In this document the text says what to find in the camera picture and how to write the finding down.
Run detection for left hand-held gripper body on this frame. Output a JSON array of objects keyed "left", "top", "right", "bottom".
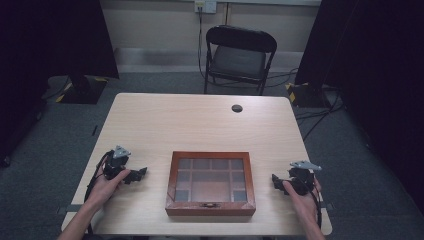
[{"left": 102, "top": 145, "right": 134, "bottom": 181}]

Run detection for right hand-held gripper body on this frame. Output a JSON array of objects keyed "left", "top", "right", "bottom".
[{"left": 287, "top": 160, "right": 323, "bottom": 197}]

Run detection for wooden box with glass lid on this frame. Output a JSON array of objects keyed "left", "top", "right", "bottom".
[{"left": 164, "top": 150, "right": 257, "bottom": 217}]

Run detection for person's right hand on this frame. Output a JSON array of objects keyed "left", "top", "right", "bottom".
[{"left": 282, "top": 177, "right": 323, "bottom": 225}]

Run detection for person's left hand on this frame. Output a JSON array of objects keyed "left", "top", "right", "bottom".
[{"left": 87, "top": 168, "right": 132, "bottom": 210}]

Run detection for black stand base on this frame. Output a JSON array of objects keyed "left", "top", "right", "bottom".
[{"left": 54, "top": 74, "right": 110, "bottom": 105}]

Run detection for stand base with striped tape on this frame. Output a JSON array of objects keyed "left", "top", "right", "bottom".
[{"left": 285, "top": 81, "right": 332, "bottom": 109}]

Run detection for black curtain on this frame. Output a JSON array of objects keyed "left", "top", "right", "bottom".
[
  {"left": 0, "top": 0, "right": 120, "bottom": 168},
  {"left": 294, "top": 0, "right": 424, "bottom": 216}
]

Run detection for black folding chair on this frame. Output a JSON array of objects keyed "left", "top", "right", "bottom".
[{"left": 203, "top": 24, "right": 279, "bottom": 97}]

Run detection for left hand-held gripper black cable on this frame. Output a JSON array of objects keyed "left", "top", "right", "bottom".
[{"left": 83, "top": 150, "right": 115, "bottom": 205}]

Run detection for hand-held gripper black cable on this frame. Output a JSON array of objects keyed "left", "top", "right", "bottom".
[
  {"left": 309, "top": 173, "right": 324, "bottom": 230},
  {"left": 83, "top": 150, "right": 115, "bottom": 205}
]

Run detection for right hand-held gripper black cable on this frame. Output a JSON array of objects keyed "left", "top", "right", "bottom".
[{"left": 309, "top": 173, "right": 324, "bottom": 230}]

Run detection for black cables on floor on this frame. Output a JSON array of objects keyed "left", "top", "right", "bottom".
[{"left": 294, "top": 89, "right": 346, "bottom": 142}]

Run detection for black cable from wall socket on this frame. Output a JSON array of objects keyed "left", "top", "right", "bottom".
[{"left": 197, "top": 5, "right": 207, "bottom": 83}]

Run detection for white wall socket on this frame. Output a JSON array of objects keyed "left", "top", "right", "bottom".
[{"left": 194, "top": 0, "right": 218, "bottom": 15}]

